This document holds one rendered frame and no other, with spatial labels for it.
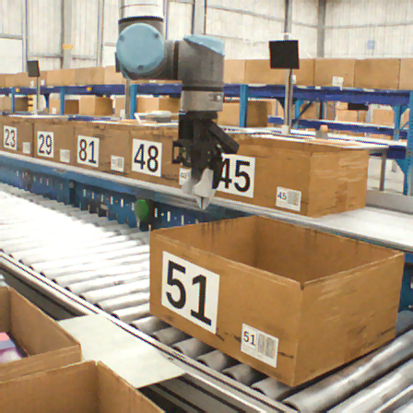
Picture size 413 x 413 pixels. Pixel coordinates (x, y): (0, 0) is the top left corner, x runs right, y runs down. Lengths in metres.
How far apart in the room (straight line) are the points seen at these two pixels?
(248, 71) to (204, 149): 6.61
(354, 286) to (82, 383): 0.46
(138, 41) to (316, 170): 0.62
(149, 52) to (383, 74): 5.59
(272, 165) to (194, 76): 0.42
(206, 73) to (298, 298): 0.56
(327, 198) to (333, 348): 0.66
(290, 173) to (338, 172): 0.14
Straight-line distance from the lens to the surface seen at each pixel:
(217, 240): 1.22
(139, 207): 1.84
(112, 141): 2.09
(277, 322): 0.88
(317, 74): 7.07
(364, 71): 6.68
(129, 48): 1.07
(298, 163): 1.47
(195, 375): 0.93
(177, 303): 1.06
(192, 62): 1.20
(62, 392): 0.73
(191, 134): 1.23
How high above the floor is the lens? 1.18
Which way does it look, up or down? 11 degrees down
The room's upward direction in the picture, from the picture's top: 2 degrees clockwise
